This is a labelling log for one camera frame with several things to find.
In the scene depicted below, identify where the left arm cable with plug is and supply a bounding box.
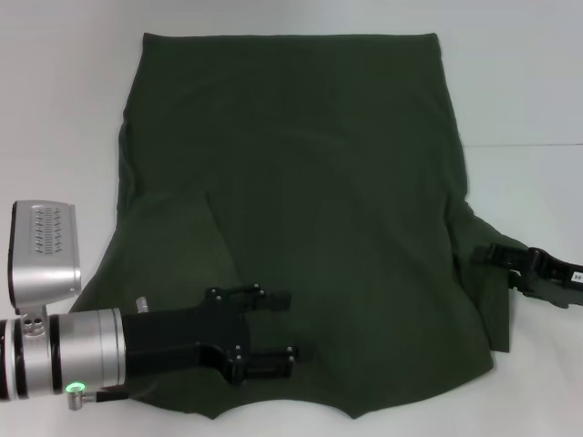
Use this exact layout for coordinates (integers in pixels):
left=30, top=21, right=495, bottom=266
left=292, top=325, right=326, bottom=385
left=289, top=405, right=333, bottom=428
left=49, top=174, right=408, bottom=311
left=66, top=384, right=133, bottom=412

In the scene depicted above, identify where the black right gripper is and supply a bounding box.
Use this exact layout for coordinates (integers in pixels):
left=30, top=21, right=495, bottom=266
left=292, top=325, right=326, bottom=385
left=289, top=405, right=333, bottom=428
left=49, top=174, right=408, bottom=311
left=470, top=242, right=583, bottom=311

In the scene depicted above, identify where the dark green shirt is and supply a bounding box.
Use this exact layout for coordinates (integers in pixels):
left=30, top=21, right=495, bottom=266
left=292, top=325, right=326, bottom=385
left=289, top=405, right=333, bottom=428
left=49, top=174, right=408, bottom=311
left=81, top=30, right=532, bottom=409

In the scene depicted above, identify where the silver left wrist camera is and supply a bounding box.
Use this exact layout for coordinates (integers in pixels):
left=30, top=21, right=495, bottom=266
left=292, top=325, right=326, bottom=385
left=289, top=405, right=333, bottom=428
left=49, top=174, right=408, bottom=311
left=8, top=199, right=84, bottom=316

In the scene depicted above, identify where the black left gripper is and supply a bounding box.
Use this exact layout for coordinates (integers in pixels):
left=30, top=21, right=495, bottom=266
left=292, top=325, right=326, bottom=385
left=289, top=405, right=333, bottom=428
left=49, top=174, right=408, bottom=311
left=120, top=283, right=302, bottom=388

